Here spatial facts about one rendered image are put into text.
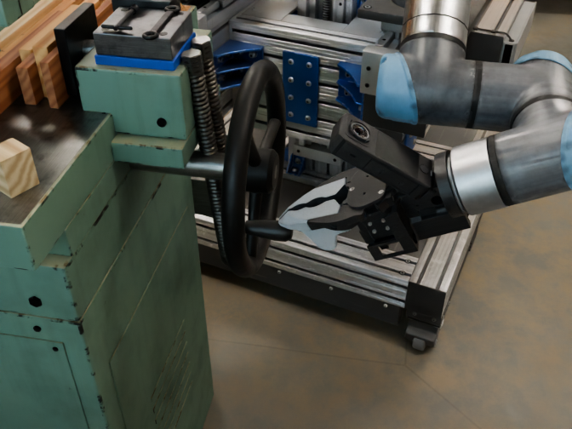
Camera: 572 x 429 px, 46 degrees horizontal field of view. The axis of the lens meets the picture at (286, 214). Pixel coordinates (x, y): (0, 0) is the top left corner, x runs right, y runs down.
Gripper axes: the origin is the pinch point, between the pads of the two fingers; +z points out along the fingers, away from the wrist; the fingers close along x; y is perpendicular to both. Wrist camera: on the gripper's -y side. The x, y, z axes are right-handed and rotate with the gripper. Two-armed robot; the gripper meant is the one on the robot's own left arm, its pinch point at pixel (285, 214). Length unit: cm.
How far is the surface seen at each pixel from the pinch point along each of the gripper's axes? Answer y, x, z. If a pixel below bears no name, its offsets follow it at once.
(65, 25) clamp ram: -27.7, 11.8, 18.6
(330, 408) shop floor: 77, 28, 37
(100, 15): -24.4, 23.7, 21.9
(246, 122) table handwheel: -10.8, 4.2, 0.2
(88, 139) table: -17.4, 1.4, 17.9
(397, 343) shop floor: 85, 51, 26
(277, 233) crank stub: 1.4, -1.3, 1.7
